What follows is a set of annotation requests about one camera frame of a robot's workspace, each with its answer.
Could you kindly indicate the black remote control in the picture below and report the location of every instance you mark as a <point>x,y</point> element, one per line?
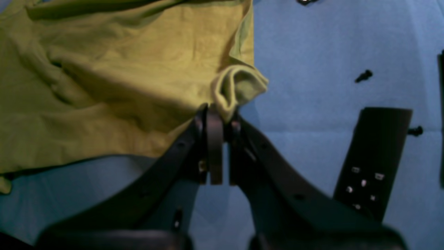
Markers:
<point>369,169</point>

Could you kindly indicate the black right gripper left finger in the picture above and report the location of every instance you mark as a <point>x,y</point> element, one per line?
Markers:
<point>160,199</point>

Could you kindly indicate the blue table cloth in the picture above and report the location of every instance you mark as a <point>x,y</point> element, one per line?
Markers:
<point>311,56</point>

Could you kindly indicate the olive green t-shirt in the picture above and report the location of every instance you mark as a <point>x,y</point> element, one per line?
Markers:
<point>88,78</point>

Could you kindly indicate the small black screw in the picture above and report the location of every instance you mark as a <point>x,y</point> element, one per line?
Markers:
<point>364,76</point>
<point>415,131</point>

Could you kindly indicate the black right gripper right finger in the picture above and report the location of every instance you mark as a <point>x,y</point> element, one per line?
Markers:
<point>286,208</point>

